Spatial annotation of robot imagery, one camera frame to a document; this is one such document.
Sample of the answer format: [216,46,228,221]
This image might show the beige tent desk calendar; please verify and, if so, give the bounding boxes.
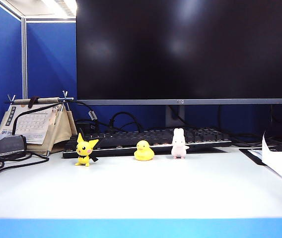
[0,91,78,156]

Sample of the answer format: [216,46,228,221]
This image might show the pink white rabbit doll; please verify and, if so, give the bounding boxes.
[171,128,190,160]

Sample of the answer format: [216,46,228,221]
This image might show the black looped cables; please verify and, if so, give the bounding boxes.
[108,111,144,133]

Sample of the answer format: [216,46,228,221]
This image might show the black docking adapter box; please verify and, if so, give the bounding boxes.
[0,134,28,159]

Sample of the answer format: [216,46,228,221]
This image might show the yellow rubber duck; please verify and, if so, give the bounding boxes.
[134,140,155,162]

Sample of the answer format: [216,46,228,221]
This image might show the small black box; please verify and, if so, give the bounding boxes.
[75,119,98,132]

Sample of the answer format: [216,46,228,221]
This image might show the black mechanical keyboard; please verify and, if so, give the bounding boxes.
[62,126,233,159]

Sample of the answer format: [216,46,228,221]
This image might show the grey monitor stand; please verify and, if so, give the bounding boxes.
[165,105,186,128]

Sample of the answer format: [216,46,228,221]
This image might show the yellow Pichu figure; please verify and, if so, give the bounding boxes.
[74,132,100,167]

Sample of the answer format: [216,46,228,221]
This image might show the silver partition post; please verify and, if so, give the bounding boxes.
[20,16,29,100]

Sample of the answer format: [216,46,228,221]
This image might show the thin black cable with USB plug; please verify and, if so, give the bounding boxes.
[0,151,51,181]

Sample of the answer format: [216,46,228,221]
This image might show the white paper sheets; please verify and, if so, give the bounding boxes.
[261,131,282,187]

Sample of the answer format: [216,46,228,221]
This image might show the large black computer monitor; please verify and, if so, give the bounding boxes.
[75,0,282,106]

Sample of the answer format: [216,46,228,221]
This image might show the thick black cable with ferrite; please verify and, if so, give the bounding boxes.
[11,100,99,136]

